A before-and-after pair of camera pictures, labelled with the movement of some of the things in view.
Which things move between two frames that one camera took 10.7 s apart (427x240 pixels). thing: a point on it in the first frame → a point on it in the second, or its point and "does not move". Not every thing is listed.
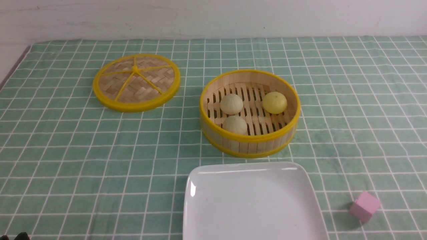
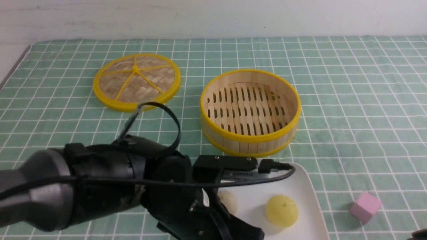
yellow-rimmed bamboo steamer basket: [249, 113] does not move
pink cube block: [363, 208] does not move
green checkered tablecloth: [70, 169] does not move
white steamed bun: [231, 104] → [229, 200]
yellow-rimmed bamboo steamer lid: [136, 83] does not move
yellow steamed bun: [274, 103] → [281, 211]
